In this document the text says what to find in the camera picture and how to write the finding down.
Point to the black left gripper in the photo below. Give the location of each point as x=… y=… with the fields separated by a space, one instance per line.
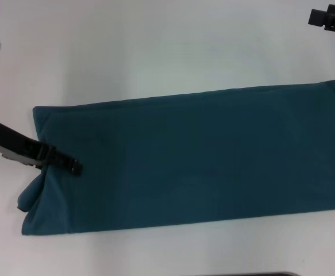
x=12 y=143

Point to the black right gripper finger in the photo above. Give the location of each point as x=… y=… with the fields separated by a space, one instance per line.
x=331 y=17

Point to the teal T-shirt with FREE print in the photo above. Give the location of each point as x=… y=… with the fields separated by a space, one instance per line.
x=184 y=158

